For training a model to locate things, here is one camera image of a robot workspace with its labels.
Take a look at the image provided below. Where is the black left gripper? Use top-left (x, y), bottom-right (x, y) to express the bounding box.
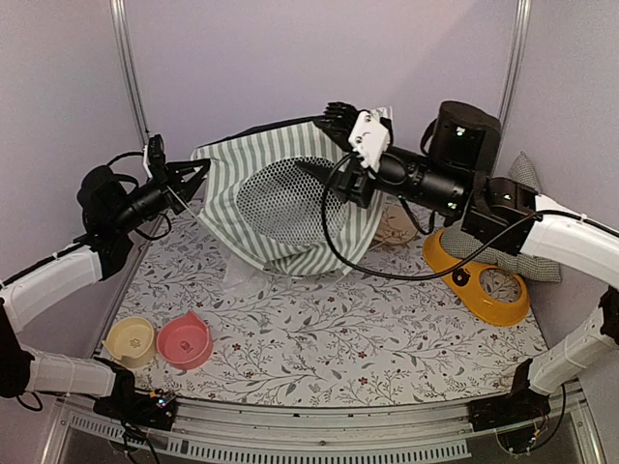
top-left (110, 158), bottom-right (213, 233)

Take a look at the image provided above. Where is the green striped pet tent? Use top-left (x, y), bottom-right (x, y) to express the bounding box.
top-left (191, 117), bottom-right (386, 277)

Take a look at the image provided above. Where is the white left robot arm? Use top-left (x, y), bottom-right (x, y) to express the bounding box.
top-left (1, 159), bottom-right (211, 420)

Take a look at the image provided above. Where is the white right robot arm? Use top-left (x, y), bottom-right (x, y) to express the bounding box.
top-left (299, 101), bottom-right (618, 421)

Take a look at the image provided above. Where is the cream pet bowl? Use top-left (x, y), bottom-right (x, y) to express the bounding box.
top-left (103, 316), bottom-right (156, 369)

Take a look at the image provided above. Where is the pink pet bowl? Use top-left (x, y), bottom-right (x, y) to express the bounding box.
top-left (156, 310), bottom-right (213, 370)

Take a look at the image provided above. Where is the green checked cushion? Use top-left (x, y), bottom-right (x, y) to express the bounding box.
top-left (440, 151), bottom-right (562, 283)

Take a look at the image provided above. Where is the round wooden floral plate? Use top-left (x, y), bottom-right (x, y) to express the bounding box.
top-left (373, 204), bottom-right (421, 246)

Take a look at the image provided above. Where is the floral table mat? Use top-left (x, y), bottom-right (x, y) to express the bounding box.
top-left (117, 214), bottom-right (546, 407)

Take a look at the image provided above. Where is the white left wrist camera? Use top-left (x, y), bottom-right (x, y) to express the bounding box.
top-left (142, 134), bottom-right (167, 186)

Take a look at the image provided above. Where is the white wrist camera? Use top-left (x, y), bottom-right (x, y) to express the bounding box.
top-left (142, 134), bottom-right (167, 186)
top-left (348, 106), bottom-right (393, 174)

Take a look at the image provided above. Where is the aluminium frame post right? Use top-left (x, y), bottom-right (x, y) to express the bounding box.
top-left (495, 0), bottom-right (533, 127)

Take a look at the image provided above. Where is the aluminium frame post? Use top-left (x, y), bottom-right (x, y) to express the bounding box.
top-left (495, 0), bottom-right (533, 127)
top-left (108, 0), bottom-right (150, 146)

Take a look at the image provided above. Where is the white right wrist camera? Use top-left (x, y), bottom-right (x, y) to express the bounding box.
top-left (348, 106), bottom-right (393, 174)

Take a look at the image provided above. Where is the aluminium frame post left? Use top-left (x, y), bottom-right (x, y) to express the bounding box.
top-left (108, 0), bottom-right (150, 146)

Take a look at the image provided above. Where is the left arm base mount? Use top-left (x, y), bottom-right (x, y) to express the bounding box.
top-left (93, 371), bottom-right (178, 431)

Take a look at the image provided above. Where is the front aluminium rail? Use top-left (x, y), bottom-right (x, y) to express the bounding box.
top-left (42, 381), bottom-right (608, 463)

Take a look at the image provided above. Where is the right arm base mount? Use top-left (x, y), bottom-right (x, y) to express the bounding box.
top-left (466, 391), bottom-right (550, 431)

